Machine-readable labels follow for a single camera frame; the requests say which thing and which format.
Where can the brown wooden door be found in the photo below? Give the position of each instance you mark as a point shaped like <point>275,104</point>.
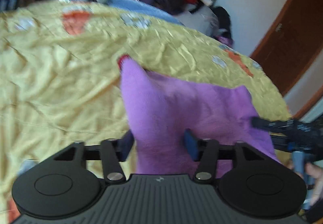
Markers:
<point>295,29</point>

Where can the purple sweater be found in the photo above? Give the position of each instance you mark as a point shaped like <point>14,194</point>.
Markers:
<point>164,108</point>

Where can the clear plastic bag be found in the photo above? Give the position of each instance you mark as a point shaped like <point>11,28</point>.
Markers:
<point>199,21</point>

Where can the person's right hand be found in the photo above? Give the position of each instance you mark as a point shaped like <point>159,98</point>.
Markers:
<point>315,178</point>

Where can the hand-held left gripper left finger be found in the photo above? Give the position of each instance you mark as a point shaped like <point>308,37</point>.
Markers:
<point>127,144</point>

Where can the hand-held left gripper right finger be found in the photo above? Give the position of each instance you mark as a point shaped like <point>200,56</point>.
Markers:
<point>191,144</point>

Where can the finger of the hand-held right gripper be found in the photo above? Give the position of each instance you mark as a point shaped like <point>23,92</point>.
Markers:
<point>270,125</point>
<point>282,143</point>

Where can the black backpack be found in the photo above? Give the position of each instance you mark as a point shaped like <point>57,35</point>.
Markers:
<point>223,22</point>

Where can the light blue blanket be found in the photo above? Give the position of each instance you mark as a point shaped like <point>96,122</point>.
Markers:
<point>141,8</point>

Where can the yellow printed quilt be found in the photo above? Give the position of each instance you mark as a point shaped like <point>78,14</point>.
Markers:
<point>63,75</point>

